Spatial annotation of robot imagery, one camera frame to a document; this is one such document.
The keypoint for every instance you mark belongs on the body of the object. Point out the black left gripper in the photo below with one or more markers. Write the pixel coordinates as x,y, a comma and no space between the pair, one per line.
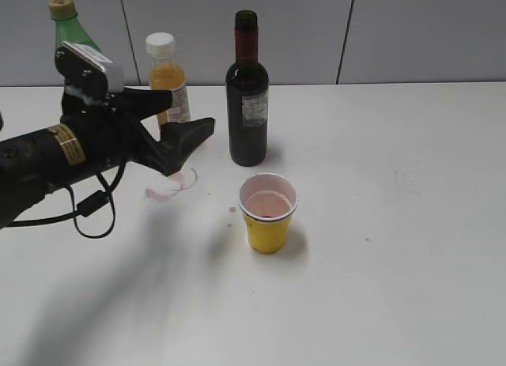
111,130

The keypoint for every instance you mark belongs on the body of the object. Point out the dark red wine bottle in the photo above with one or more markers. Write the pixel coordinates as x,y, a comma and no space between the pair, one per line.
246,85

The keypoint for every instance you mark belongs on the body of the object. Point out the yellow paper cup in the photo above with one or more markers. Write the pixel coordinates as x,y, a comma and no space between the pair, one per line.
267,202

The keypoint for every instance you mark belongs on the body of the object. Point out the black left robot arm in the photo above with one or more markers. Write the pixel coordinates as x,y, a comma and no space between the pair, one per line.
39,163

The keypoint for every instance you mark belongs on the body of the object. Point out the orange juice bottle white cap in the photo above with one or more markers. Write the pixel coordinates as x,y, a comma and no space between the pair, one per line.
167,74

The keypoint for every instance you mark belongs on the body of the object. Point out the green plastic soda bottle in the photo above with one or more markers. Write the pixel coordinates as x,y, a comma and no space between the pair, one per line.
67,26

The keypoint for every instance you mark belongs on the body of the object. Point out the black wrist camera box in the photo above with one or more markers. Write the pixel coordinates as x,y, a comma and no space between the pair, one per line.
88,70

